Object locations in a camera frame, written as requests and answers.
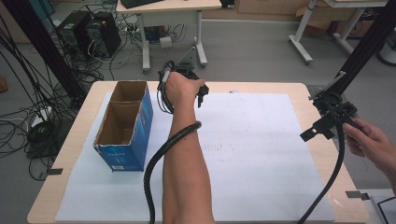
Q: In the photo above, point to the black aluminium frame post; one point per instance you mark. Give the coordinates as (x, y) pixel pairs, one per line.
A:
(46, 49)
(364, 53)

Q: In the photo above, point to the person's right hand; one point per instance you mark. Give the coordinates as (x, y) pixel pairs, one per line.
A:
(369, 144)

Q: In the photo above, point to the white power strip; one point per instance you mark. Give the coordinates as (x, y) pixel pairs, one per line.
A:
(41, 115)

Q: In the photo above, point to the white paper mat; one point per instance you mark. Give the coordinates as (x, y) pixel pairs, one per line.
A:
(255, 155)

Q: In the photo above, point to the black tape strip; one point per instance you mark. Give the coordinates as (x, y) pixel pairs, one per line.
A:
(54, 171)
(356, 195)

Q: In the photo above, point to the grey triangular metal bracket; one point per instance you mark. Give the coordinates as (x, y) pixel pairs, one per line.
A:
(188, 58)

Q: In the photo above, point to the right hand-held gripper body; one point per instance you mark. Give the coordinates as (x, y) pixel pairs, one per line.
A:
(335, 109)

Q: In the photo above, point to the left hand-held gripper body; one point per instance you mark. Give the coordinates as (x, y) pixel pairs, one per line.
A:
(188, 72)

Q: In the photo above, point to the black computer tower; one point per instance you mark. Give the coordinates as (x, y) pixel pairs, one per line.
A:
(104, 34)
(73, 34)

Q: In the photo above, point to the white power adapter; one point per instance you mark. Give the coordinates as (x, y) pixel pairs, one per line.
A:
(165, 42)

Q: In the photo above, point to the blue cardboard box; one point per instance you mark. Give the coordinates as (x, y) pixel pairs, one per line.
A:
(125, 130)

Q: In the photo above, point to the person's left hand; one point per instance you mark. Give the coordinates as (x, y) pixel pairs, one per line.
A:
(178, 90)

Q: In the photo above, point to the wooden desk with white legs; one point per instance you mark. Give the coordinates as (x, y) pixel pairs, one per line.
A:
(174, 6)

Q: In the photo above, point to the white-framed desk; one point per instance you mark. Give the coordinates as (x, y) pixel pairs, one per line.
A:
(314, 28)

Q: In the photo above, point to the black keyboard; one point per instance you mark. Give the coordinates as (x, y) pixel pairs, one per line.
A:
(138, 2)

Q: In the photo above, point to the light wooden table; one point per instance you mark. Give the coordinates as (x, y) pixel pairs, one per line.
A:
(320, 146)

